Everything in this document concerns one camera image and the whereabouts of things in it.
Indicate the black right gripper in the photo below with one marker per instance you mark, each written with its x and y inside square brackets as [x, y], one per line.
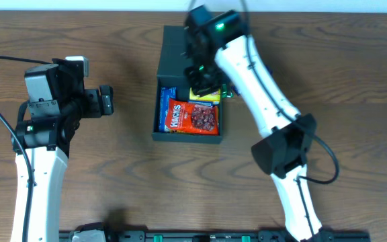
[203, 78]

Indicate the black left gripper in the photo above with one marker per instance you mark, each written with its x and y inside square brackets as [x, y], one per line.
[105, 99]

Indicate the yellow Mentos candy tub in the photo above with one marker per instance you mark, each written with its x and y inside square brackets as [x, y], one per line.
[213, 97]

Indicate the green snack bar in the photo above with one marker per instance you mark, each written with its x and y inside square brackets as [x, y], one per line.
[226, 91]

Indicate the small blue candy stick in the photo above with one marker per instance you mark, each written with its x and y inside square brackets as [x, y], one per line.
[208, 104]

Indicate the black fabric storage box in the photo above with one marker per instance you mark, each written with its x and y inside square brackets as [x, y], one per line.
[170, 73]

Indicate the blue cookie roll pack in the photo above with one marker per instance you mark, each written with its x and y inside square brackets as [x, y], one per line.
[167, 93]

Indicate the red Hacks candy bag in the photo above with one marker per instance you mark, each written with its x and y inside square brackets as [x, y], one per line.
[192, 118]

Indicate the purple Dairy Milk chocolate bar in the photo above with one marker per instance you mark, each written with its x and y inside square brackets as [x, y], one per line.
[235, 90]

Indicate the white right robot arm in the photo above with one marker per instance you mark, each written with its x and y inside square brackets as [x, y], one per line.
[222, 52]

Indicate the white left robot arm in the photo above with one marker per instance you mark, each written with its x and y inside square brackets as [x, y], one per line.
[46, 123]

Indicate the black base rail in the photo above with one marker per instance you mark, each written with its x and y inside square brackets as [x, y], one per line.
[103, 232]

